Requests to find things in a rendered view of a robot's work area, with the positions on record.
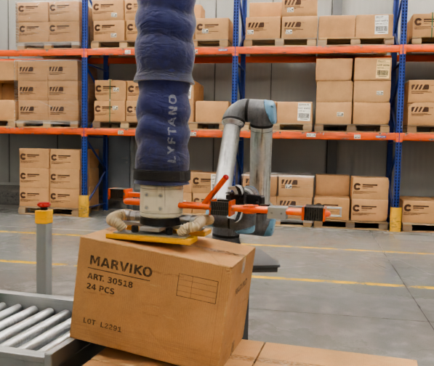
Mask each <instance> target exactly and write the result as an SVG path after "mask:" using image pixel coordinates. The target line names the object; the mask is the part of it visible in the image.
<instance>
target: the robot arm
mask: <svg viewBox="0 0 434 366"><path fill-rule="evenodd" d="M276 120H277V112H276V104H275V102H274V101H272V100H266V99H265V100H263V99H241V100H239V101H237V102H235V103H233V104H232V105H231V106H230V107H229V108H228V109H227V110H226V111H225V113H224V115H223V117H222V125H223V126H224V129H223V133H222V141H221V146H220V154H219V159H218V164H217V172H216V177H215V181H214V187H215V186H216V184H217V183H218V182H219V180H221V178H222V177H223V176H224V175H225V174H227V175H228V176H229V179H228V180H227V181H226V183H224V185H223V186H222V187H221V188H220V190H219V191H218V192H217V194H216V195H215V196H214V197H213V198H212V199H214V198H216V199H223V200H233V199H236V205H245V204H255V205H258V206H260V204H268V205H273V204H272V203H271V202H270V175H271V155H272V137H273V124H276ZM246 122H250V127H251V138H250V169H249V186H245V187H242V186H241V185H239V184H237V185H236V186H232V183H233V175H234V170H235V164H236V156H237V151H238V142H239V137H240V133H241V129H242V128H243V127H244V124H245V123H246ZM231 190H233V191H234V192H231ZM212 216H213V217H214V223H213V224H210V225H207V226H208V227H213V229H212V239H215V240H222V241H227V242H231V243H238V244H241V241H240V239H239V235H240V234H245V235H257V236H263V237H264V236H266V237H270V236H272V235H273V232H274V229H275V225H276V219H268V218H267V217H268V214H267V213H256V214H249V213H242V212H237V211H235V214H234V215H232V216H221V215H212Z"/></svg>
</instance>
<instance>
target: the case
mask: <svg viewBox="0 0 434 366"><path fill-rule="evenodd" d="M115 230H116V228H115V227H109V228H107V229H102V230H100V231H96V232H93V233H90V234H87V235H83V236H81V237H80V243H79V256H78V263H77V270H76V283H75V290H74V297H73V310H72V317H71V329H70V337H71V338H75V339H79V340H82V341H87V342H90V343H95V344H98V345H101V346H107V347H110V348H113V349H118V350H121V351H126V352H129V353H133V354H137V355H140V356H144V357H149V358H152V359H157V360H160V361H163V362H168V363H172V364H174V365H179V366H224V365H225V363H226V362H227V360H228V359H229V357H230V356H231V354H232V353H233V351H234V350H235V348H236V347H237V345H238V344H239V342H240V341H241V339H242V338H243V334H244V325H245V319H246V310H247V304H248V299H249V289H250V284H251V278H252V269H253V263H254V254H255V247H253V246H249V245H242V244H238V243H231V242H227V241H222V240H215V239H211V238H207V237H198V241H196V242H194V243H192V244H191V245H180V244H171V243H154V242H145V241H136V240H119V239H110V238H106V237H105V235H106V233H109V232H112V231H115Z"/></svg>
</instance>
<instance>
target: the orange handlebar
mask: <svg viewBox="0 0 434 366"><path fill-rule="evenodd" d="M128 197H133V198H126V199H124V203H125V204H127V205H136V206H139V205H140V199H138V198H140V192H128ZM178 208H192V209H204V210H209V203H208V204H201V203H198V202H185V201H183V202H182V203H178ZM231 211H237V212H242V213H243V214H256V213H260V214H267V213H268V206H258V205H255V204H245V205H234V206H231ZM286 215H294V216H301V215H302V209H301V208H288V209H287V210H286ZM329 216H331V212H330V211H326V217H329Z"/></svg>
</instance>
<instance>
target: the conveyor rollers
mask: <svg viewBox="0 0 434 366"><path fill-rule="evenodd" d="M70 329H71V313H70V311H69V310H67V309H65V310H63V311H61V312H59V313H57V314H56V315H55V311H54V309H53V308H47V309H45V310H43V311H41V312H39V310H38V308H37V307H36V306H31V307H29V308H27V309H25V310H23V307H22V306H21V305H20V304H16V305H14V306H11V307H10V308H7V305H6V304H5V303H4V302H1V303H0V346H8V347H14V348H19V349H29V350H34V351H37V350H38V351H44V352H48V351H49V350H51V349H53V348H54V347H56V346H57V345H59V344H60V343H62V342H63V341H65V340H67V339H68V338H70ZM50 342H51V343H50Z"/></svg>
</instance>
